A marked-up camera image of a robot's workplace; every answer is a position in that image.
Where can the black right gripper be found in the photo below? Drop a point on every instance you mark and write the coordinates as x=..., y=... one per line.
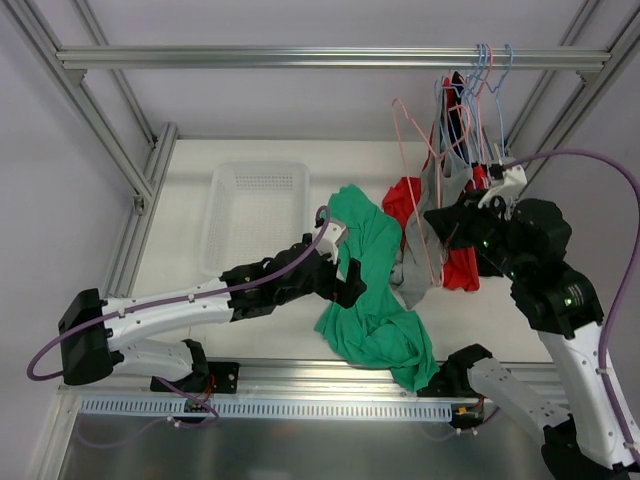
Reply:
x=461, y=226

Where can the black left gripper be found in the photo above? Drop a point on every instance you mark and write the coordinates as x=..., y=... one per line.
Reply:
x=327, y=276

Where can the green tank top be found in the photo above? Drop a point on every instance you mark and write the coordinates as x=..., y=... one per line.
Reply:
x=377, y=332

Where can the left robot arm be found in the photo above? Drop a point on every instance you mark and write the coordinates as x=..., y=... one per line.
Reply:
x=102, y=337

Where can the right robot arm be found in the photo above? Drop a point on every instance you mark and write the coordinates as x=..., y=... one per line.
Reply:
x=595, y=435

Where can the black tank top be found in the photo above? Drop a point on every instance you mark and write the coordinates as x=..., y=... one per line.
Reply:
x=457, y=94

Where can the red tank top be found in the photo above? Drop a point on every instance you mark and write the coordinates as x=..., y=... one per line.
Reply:
x=448, y=172

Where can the grey tank top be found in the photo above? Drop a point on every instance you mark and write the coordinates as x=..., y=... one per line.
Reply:
x=435, y=188

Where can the white plastic basket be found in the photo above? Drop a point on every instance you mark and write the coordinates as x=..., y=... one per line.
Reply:
x=254, y=209

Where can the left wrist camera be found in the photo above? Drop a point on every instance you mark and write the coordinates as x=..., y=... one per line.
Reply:
x=329, y=236

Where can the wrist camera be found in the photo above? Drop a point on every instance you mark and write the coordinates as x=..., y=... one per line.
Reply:
x=329, y=236
x=507, y=182

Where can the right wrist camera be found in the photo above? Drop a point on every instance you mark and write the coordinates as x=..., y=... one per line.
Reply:
x=507, y=182

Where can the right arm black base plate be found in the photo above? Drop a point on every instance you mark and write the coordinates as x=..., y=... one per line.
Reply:
x=430, y=385

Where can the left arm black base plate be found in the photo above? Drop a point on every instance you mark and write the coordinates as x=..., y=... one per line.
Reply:
x=220, y=375

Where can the white slotted cable duct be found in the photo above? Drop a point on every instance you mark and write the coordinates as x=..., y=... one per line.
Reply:
x=271, y=408

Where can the aluminium frame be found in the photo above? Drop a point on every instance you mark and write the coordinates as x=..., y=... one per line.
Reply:
x=67, y=66

